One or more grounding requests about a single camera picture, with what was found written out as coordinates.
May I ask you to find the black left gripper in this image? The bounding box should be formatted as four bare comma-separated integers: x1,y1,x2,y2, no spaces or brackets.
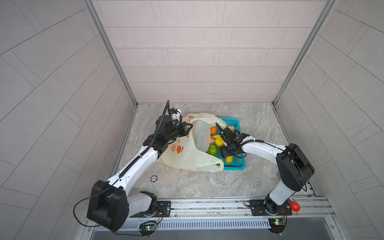
162,122,193,143

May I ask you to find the yellow lemon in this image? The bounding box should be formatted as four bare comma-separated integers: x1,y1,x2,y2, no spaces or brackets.
225,156,234,164

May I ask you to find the green kiwi fruit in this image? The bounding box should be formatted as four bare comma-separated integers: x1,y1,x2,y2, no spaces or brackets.
206,145,219,156

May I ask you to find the orange tangerine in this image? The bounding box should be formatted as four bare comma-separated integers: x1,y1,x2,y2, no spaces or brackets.
210,127,217,135

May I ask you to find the cream printed plastic bag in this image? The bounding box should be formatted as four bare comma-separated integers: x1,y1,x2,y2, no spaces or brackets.
158,113,227,172

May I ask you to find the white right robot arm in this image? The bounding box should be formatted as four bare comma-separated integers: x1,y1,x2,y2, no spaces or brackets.
217,126,315,215

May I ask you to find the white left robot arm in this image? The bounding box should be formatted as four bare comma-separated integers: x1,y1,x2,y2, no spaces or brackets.
87,116,193,232

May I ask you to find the teal plastic basket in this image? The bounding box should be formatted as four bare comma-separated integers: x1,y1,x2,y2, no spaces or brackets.
215,117,246,171

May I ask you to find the red emergency stop button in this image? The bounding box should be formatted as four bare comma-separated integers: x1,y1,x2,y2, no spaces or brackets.
290,202,301,213

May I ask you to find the right green circuit board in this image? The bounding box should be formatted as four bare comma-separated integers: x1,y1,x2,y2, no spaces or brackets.
268,219,286,234

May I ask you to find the green circuit board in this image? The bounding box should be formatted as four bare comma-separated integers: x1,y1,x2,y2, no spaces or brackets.
139,221,158,236
268,219,286,234

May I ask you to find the left green circuit board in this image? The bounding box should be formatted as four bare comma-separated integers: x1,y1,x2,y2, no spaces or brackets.
139,221,158,236

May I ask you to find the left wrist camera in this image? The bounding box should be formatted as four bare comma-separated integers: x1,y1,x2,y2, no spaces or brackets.
170,108,182,122

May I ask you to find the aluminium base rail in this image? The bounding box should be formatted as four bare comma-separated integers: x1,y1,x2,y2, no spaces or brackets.
114,196,338,234

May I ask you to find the aluminium corner post left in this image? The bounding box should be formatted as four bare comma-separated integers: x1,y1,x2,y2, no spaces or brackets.
83,0,138,108

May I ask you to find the aluminium corner post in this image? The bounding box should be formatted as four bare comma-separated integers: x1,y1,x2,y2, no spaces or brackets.
83,0,138,108
273,0,337,106

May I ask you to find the aluminium corner post right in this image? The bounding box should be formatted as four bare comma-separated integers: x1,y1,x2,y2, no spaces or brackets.
273,0,337,106

